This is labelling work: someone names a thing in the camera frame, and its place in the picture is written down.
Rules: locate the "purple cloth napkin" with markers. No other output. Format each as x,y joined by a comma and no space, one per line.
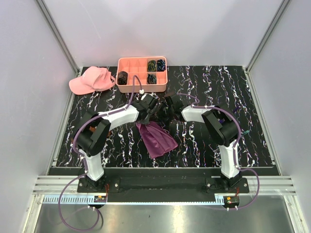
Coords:
156,140

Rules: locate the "dark rolled sock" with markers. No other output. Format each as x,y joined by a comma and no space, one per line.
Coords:
122,78

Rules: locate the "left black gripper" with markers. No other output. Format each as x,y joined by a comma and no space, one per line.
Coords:
146,121

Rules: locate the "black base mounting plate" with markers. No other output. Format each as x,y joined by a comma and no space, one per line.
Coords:
162,185

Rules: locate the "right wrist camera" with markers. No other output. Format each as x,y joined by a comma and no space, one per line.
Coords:
174,101

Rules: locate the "pink baseball cap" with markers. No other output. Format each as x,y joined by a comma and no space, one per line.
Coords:
92,80

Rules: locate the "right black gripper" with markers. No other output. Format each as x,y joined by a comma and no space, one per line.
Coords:
159,111

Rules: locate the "brown cloth napkin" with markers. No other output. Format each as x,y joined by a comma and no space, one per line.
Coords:
92,129

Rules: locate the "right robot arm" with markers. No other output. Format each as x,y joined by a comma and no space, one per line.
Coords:
223,129

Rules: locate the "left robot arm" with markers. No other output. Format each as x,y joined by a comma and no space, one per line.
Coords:
89,145

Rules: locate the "pink divided organizer box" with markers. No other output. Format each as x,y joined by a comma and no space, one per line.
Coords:
147,73

